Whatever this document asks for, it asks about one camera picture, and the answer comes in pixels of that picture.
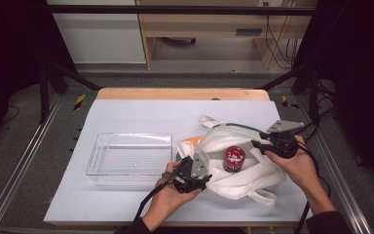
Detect black floor cables bundle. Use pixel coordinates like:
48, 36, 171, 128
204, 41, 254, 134
291, 79, 338, 142

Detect yellow-handled tool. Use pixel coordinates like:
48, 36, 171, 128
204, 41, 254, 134
280, 95, 300, 111
73, 94, 88, 112

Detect thin black floor cable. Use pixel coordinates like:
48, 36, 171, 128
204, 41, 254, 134
0, 104, 20, 125

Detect dark object under desk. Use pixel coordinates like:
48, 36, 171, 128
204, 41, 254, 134
160, 36, 198, 47

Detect aluminium floor rail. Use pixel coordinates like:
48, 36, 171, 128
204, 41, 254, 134
0, 93, 64, 234
295, 95, 374, 234

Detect pale blue table mat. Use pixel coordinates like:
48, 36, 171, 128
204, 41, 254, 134
43, 98, 318, 224

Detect clear plastic tray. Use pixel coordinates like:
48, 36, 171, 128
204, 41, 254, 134
86, 132, 174, 188

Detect black hanging cables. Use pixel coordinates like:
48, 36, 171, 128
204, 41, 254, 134
264, 2, 302, 70

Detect white patterned tote bag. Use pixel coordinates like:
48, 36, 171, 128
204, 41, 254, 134
175, 114, 288, 208

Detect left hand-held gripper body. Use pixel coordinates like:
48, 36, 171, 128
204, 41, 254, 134
164, 151, 208, 195

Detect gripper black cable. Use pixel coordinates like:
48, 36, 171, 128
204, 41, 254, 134
131, 179, 173, 226
292, 136, 333, 234

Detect light wooden desk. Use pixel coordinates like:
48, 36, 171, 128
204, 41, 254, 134
135, 0, 319, 70

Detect person's right hand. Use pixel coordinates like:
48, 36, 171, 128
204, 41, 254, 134
265, 135, 336, 216

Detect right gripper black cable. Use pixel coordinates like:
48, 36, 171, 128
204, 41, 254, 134
292, 136, 333, 234

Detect black horizontal frame bar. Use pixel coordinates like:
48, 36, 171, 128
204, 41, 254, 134
44, 5, 319, 18

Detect red can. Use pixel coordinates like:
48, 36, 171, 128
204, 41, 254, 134
222, 145, 246, 174

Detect black metal stand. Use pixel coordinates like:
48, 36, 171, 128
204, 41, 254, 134
258, 61, 323, 127
38, 62, 103, 125

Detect white cabinet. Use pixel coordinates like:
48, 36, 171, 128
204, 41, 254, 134
46, 0, 147, 64

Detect yellow-handled tool right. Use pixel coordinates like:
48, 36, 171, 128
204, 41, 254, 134
280, 95, 300, 111

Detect person's left hand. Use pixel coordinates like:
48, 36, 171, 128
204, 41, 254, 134
141, 160, 203, 232

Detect yellow-handled tool left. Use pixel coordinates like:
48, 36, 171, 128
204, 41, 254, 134
73, 94, 88, 112

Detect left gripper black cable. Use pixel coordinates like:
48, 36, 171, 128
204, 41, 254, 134
131, 179, 173, 226

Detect black curtain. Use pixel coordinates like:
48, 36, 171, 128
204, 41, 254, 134
291, 0, 374, 199
0, 0, 76, 154

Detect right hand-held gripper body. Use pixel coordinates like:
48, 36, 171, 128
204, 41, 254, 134
267, 120, 306, 160

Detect wooden table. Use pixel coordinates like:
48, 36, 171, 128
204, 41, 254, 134
47, 87, 310, 228

